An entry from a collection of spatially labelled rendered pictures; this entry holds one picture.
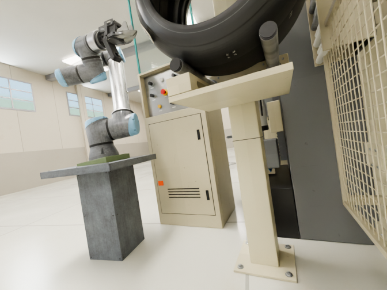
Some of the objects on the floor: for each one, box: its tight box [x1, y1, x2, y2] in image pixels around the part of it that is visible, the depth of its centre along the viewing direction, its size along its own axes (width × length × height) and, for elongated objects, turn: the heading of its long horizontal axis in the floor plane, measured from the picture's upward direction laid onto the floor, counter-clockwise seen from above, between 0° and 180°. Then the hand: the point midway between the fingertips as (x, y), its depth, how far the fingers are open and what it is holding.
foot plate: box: [233, 240, 297, 283], centre depth 95 cm, size 27×27×2 cm
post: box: [213, 0, 279, 267], centre depth 93 cm, size 13×13×250 cm
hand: (134, 33), depth 80 cm, fingers closed
